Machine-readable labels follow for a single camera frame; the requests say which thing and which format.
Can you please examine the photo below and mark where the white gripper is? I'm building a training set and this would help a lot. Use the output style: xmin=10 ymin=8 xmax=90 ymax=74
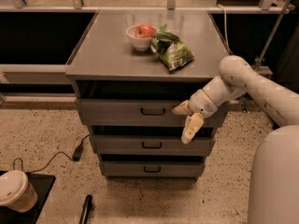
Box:
xmin=172 ymin=89 xmax=218 ymax=144

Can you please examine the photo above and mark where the grey drawer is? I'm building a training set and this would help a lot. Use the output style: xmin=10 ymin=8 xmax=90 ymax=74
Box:
xmin=99 ymin=154 xmax=205 ymax=178
xmin=91 ymin=126 xmax=215 ymax=156
xmin=75 ymin=98 xmax=227 ymax=128

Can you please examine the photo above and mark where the paper coffee cup with lid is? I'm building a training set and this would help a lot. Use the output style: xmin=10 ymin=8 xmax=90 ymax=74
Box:
xmin=0 ymin=170 xmax=37 ymax=213

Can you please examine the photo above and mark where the red apple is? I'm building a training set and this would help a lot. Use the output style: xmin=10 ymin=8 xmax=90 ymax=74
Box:
xmin=135 ymin=23 xmax=155 ymax=38

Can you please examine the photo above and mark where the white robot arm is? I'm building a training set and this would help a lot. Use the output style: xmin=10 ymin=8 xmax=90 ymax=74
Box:
xmin=172 ymin=55 xmax=299 ymax=144

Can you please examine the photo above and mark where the green chip bag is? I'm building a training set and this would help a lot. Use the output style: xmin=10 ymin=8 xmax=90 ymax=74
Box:
xmin=151 ymin=24 xmax=194 ymax=72

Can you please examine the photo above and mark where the black cylindrical object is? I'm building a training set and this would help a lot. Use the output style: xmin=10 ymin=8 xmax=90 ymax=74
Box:
xmin=79 ymin=195 xmax=93 ymax=224

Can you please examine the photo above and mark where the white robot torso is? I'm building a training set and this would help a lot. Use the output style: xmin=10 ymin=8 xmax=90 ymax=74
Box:
xmin=248 ymin=125 xmax=299 ymax=224

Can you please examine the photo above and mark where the grey bottom drawer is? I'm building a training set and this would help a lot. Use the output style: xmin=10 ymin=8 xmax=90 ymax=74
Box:
xmin=99 ymin=154 xmax=205 ymax=178

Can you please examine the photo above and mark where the black tray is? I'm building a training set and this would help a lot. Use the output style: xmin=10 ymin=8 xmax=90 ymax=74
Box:
xmin=0 ymin=170 xmax=56 ymax=224

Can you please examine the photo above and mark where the white cable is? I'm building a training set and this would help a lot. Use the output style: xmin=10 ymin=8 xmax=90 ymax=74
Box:
xmin=216 ymin=4 xmax=232 ymax=55

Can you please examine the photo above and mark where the grey top drawer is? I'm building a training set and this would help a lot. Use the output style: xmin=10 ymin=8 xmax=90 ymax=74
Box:
xmin=75 ymin=98 xmax=227 ymax=128

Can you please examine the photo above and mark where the black cable with adapter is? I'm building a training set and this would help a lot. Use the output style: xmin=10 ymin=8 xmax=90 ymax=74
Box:
xmin=12 ymin=133 xmax=91 ymax=174

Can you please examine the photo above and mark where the grey drawer cabinet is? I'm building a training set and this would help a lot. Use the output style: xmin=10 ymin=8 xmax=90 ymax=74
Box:
xmin=64 ymin=9 xmax=242 ymax=181

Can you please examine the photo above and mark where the white bowl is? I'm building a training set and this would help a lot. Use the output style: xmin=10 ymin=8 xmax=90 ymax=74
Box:
xmin=126 ymin=24 xmax=151 ymax=51

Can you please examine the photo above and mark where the grey middle drawer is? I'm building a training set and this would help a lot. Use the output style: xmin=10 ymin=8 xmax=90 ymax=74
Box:
xmin=91 ymin=126 xmax=215 ymax=156

